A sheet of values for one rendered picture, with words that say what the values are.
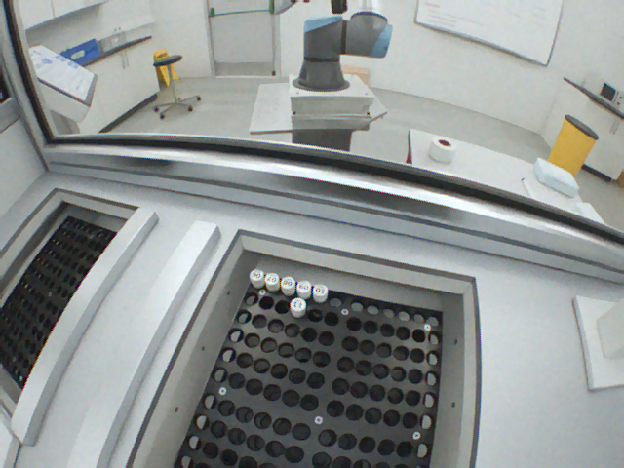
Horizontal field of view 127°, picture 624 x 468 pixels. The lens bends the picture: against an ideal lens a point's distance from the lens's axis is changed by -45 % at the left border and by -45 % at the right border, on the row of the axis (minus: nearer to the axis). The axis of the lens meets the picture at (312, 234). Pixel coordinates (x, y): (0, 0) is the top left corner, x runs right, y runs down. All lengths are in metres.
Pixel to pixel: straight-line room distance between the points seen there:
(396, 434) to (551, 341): 0.14
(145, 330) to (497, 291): 0.26
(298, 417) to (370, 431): 0.05
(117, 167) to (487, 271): 0.39
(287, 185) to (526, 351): 0.23
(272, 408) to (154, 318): 0.10
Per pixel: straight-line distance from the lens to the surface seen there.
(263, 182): 0.23
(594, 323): 0.30
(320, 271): 0.34
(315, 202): 0.23
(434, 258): 0.23
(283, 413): 0.21
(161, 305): 0.20
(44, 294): 0.39
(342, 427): 0.22
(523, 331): 0.24
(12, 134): 0.53
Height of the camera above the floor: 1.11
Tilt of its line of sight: 48 degrees down
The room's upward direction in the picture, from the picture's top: 2 degrees clockwise
